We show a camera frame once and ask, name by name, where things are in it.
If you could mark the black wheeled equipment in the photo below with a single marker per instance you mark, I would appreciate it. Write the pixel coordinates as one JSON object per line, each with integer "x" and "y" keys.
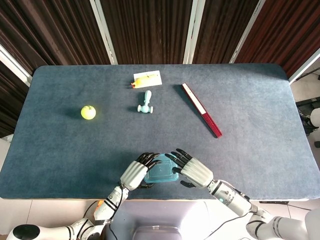
{"x": 303, "y": 112}

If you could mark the white partition frame post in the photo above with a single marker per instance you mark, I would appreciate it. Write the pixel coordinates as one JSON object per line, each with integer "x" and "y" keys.
{"x": 192, "y": 32}
{"x": 246, "y": 32}
{"x": 105, "y": 32}
{"x": 15, "y": 65}
{"x": 305, "y": 66}

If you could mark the clear plastic container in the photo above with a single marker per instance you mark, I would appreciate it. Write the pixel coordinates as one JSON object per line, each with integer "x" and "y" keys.
{"x": 162, "y": 170}

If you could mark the light blue toy scooter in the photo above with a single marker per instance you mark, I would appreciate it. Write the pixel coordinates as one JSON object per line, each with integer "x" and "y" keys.
{"x": 145, "y": 108}

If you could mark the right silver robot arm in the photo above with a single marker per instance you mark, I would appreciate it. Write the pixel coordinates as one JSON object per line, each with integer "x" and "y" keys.
{"x": 232, "y": 197}

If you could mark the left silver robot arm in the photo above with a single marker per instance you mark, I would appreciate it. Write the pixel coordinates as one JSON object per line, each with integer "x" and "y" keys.
{"x": 110, "y": 202}

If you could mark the blue felt table cloth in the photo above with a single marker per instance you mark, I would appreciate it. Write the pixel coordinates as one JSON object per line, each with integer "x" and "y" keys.
{"x": 225, "y": 150}

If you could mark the red folded hand fan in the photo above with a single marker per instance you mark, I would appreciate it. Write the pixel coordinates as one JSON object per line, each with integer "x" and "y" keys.
{"x": 201, "y": 108}

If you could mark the yellow toy on card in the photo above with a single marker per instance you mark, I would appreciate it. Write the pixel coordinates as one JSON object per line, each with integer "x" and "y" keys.
{"x": 157, "y": 77}

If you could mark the dark brown ribbed partition panel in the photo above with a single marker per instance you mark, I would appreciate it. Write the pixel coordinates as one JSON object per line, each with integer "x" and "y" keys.
{"x": 287, "y": 30}
{"x": 147, "y": 30}
{"x": 220, "y": 30}
{"x": 50, "y": 30}

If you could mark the black table control panel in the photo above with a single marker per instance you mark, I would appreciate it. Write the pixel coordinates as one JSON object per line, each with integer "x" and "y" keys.
{"x": 272, "y": 201}

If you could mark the clear blue plastic container lid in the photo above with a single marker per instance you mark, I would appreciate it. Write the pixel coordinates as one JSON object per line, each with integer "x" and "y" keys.
{"x": 161, "y": 172}

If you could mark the yellow rubber chicken toy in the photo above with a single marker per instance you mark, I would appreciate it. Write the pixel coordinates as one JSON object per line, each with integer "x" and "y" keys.
{"x": 143, "y": 81}

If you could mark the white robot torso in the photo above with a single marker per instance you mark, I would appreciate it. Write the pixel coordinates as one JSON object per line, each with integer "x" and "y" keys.
{"x": 162, "y": 215}

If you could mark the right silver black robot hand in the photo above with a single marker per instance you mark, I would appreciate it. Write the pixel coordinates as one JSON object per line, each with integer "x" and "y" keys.
{"x": 197, "y": 172}

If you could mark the yellow-green tennis ball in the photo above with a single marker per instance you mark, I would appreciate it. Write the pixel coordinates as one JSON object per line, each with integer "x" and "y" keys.
{"x": 88, "y": 112}

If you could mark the orange handheld device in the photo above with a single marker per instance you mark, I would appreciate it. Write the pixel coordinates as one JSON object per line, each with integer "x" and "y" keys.
{"x": 99, "y": 203}

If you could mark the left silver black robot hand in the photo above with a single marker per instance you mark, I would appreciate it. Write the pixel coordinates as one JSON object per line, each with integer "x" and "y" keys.
{"x": 133, "y": 175}

